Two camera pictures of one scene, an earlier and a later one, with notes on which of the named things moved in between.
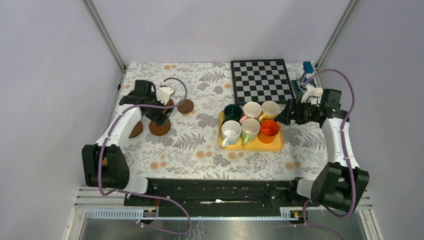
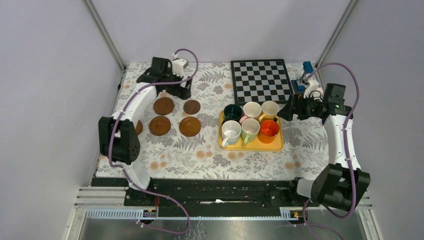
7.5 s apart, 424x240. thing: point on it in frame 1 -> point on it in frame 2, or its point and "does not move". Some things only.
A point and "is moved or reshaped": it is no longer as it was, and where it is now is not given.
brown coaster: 137,130 does not move
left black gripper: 159,118 -> 182,92
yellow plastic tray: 277,146 does not move
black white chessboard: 261,81 does not move
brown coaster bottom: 157,130 does not move
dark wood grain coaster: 185,106 is moved or reshaped
